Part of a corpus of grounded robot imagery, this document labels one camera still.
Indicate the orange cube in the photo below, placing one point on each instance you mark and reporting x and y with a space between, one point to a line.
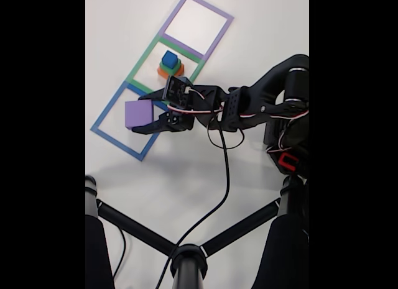
161 72

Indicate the small blue cube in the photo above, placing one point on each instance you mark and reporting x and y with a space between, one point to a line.
169 59

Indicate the green square frame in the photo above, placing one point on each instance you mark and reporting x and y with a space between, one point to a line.
144 57

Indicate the green cube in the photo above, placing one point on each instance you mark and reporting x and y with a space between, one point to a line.
178 66

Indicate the black camera box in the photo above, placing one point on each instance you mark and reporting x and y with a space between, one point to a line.
178 91

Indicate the black tripod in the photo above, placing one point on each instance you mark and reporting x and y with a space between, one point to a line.
188 264

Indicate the blue square frame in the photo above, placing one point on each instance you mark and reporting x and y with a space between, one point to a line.
115 140

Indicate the large purple cube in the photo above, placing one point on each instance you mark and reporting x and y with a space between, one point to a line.
138 113

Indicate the purple square frame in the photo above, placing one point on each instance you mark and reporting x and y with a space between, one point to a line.
182 43

